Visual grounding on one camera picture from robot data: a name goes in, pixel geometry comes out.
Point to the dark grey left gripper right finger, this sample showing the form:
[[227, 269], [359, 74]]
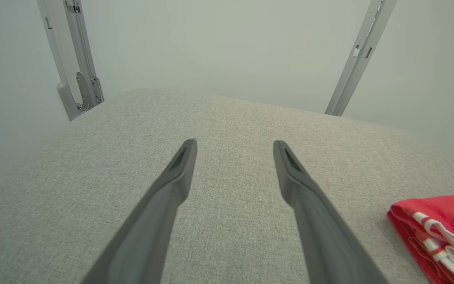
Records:
[[321, 236]]

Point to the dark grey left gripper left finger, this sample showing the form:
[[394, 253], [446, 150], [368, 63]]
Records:
[[152, 228]]

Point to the red white basketball jersey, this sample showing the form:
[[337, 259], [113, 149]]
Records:
[[440, 213]]

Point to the dark grey metal bracket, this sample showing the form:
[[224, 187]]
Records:
[[357, 63]]

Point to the grey metal frame with brackets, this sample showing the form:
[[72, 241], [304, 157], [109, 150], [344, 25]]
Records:
[[81, 59]]

